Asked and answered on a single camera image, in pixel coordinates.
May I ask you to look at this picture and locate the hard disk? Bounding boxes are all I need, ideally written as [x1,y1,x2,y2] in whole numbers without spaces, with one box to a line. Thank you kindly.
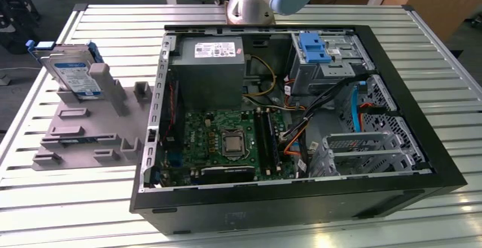
[26,40,106,101]

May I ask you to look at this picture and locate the blue data wire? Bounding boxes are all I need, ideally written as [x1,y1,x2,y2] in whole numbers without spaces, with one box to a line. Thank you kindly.
[349,80,369,133]

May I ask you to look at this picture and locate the orange red power wire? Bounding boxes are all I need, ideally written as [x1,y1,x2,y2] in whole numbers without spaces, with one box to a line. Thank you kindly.
[357,103,388,133]

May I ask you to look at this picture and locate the silver disk bay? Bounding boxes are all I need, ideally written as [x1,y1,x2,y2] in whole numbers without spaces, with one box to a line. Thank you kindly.
[307,130,433,177]

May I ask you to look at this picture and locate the black mesh wastebasket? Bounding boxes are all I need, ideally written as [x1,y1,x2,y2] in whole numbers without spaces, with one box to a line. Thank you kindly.
[0,30,39,54]

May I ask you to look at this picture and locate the grey parts rack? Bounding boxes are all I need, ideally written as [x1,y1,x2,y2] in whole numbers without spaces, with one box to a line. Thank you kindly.
[31,63,156,172]

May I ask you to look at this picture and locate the grey power supply unit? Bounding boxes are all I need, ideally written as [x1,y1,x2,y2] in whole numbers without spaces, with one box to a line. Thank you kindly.
[168,34,248,113]

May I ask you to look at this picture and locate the green motherboard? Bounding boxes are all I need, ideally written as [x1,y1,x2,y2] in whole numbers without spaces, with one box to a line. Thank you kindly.
[162,107,301,187]

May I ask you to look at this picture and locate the CPU socket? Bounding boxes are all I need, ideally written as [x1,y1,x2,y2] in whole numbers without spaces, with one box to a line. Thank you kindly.
[219,128,252,159]

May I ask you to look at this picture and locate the silver CPU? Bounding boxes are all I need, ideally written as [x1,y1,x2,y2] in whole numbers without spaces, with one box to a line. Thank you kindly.
[226,136,246,151]

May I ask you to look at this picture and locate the blue plastic drive latch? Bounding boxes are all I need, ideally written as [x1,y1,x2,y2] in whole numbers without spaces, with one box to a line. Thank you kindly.
[300,32,333,64]

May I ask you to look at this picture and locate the black graphics card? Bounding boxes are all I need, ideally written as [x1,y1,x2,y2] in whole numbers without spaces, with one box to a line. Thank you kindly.
[195,164,257,185]

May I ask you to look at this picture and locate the black RAM stick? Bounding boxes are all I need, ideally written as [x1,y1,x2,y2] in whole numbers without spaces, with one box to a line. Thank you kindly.
[263,108,283,173]

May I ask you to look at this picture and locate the silver optical drive cage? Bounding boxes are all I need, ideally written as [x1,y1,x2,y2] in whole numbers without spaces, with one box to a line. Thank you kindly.
[289,30,377,96]

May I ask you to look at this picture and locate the black PC case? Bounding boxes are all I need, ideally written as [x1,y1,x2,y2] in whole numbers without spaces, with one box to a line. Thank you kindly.
[130,24,469,235]

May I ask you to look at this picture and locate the wooden cabinet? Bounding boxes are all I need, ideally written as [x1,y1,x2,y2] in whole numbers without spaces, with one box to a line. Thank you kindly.
[384,0,482,42]

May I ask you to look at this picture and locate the black chair base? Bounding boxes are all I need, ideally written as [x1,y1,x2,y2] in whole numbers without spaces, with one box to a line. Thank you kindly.
[464,12,482,30]

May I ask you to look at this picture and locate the white floor cable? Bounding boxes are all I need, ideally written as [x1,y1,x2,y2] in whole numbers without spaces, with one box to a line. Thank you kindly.
[0,66,43,73]

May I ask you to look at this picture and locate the yellow wires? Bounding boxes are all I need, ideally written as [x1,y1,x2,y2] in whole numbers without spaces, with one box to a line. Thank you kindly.
[243,55,279,98]

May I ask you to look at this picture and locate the white yellow wire bundle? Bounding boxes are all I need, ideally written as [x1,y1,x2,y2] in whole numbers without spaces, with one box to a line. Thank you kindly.
[243,94,307,112]

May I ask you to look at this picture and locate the orange wire loop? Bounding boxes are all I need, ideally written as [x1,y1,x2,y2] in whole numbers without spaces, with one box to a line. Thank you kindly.
[281,133,303,157]

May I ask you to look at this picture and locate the black cable bundle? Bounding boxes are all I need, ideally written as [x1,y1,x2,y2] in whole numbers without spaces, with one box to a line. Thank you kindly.
[300,71,377,124]

